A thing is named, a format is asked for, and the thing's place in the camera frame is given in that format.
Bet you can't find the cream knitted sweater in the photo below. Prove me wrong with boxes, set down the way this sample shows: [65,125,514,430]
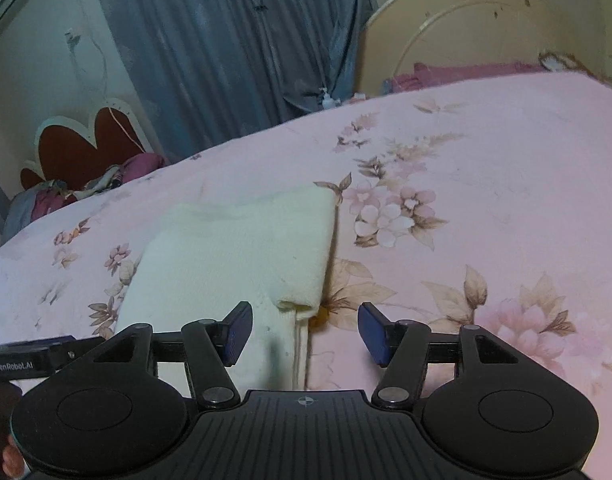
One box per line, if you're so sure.
[116,184,336,392]

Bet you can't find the white lotion bottle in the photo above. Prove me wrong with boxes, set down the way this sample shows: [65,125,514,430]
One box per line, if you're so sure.
[321,88,338,110]

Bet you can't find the white hanging cable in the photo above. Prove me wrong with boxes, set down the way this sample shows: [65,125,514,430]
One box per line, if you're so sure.
[65,24,148,154]

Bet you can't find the patterned quilt edge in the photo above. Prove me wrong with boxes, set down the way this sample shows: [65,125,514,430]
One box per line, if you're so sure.
[538,51,608,84]

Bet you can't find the person's left hand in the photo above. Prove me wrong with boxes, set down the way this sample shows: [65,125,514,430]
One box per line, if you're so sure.
[0,417,25,479]

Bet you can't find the magenta pillow by red headboard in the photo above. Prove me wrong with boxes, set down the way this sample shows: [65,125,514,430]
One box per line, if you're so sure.
[120,153,166,183]

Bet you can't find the pink floral bed sheet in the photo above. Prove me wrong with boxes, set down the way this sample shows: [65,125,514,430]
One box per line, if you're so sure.
[0,73,612,479]

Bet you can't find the red heart-shaped headboard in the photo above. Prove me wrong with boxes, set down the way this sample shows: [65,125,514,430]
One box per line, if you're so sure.
[20,99,153,190]

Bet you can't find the cream round headboard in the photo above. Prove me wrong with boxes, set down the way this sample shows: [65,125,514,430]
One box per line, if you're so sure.
[355,0,575,94]

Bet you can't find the pile of clothes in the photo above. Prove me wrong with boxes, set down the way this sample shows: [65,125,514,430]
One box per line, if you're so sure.
[1,166,123,243]

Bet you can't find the blue grey curtain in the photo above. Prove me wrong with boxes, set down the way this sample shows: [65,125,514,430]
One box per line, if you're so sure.
[100,0,376,162]

